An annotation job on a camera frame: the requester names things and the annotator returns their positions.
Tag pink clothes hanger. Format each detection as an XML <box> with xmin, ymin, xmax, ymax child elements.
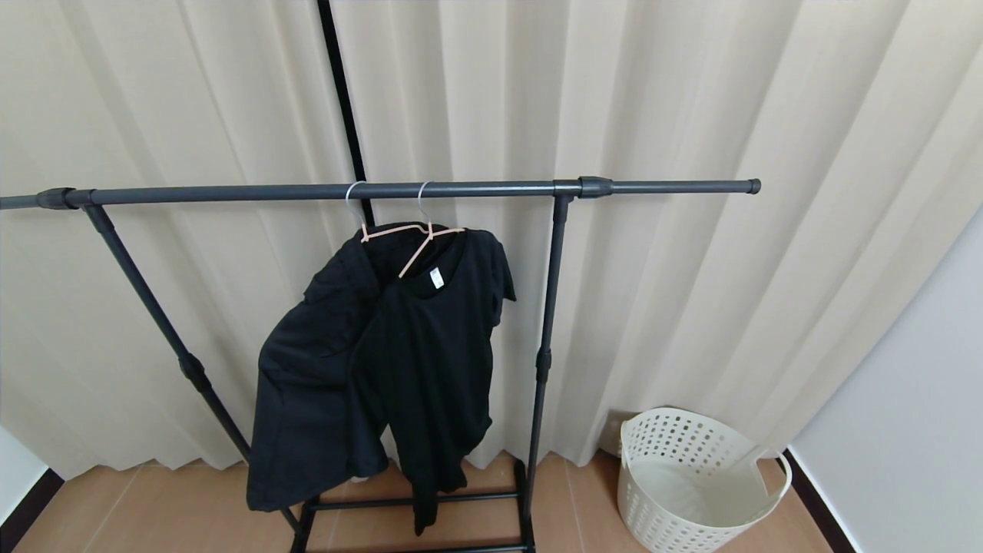
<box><xmin>398</xmin><ymin>182</ymin><xmax>467</xmax><ymax>280</ymax></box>
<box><xmin>346</xmin><ymin>182</ymin><xmax>427</xmax><ymax>244</ymax></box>

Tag black garment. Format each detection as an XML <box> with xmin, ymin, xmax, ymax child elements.
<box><xmin>346</xmin><ymin>228</ymin><xmax>517</xmax><ymax>537</ymax></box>

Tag black shorts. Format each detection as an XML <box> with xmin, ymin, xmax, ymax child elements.
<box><xmin>246</xmin><ymin>224</ymin><xmax>390</xmax><ymax>513</ymax></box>

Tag black clothes rack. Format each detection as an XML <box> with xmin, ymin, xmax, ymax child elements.
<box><xmin>0</xmin><ymin>177</ymin><xmax>763</xmax><ymax>553</ymax></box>

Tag white laundry basket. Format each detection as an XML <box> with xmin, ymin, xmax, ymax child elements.
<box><xmin>617</xmin><ymin>407</ymin><xmax>793</xmax><ymax>553</ymax></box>

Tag white curtain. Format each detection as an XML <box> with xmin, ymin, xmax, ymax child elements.
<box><xmin>0</xmin><ymin>0</ymin><xmax>400</xmax><ymax>483</ymax></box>
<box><xmin>329</xmin><ymin>0</ymin><xmax>983</xmax><ymax>471</ymax></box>

